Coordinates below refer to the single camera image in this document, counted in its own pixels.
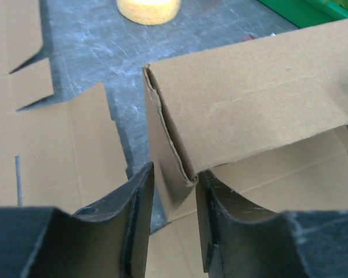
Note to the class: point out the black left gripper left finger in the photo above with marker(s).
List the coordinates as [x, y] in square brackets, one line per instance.
[108, 238]

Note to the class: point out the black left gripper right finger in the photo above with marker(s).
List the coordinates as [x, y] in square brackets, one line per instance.
[241, 239]

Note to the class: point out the brown cardboard box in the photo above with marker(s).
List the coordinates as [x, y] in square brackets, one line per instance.
[268, 117]

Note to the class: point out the flat cardboard sheet on left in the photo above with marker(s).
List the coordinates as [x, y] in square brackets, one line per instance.
[66, 155]

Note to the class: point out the red packet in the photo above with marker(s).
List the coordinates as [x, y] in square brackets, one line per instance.
[249, 37]

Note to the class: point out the yellow tape roll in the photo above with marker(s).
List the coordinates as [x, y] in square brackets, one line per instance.
[149, 12]

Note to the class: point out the green plastic tray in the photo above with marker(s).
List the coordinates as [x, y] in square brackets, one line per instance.
[308, 13]

